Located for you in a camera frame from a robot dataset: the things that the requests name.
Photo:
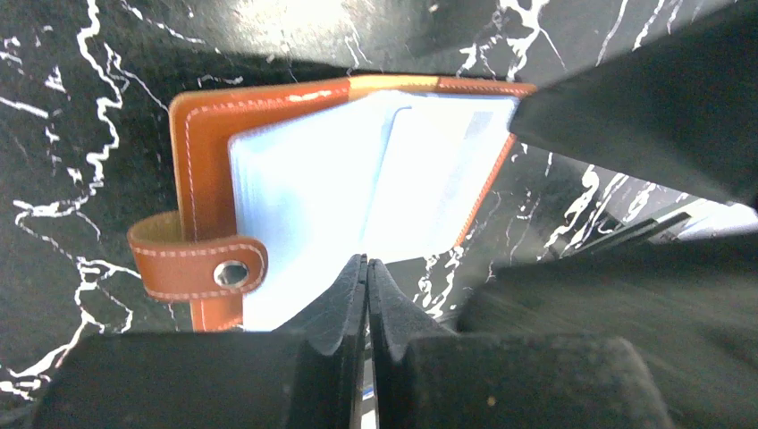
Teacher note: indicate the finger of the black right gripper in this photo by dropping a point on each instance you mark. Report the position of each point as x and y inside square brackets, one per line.
[688, 307]
[680, 112]

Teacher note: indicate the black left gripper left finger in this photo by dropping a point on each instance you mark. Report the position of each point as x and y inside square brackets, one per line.
[305, 374]

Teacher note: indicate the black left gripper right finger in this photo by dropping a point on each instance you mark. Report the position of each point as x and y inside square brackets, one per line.
[427, 376]

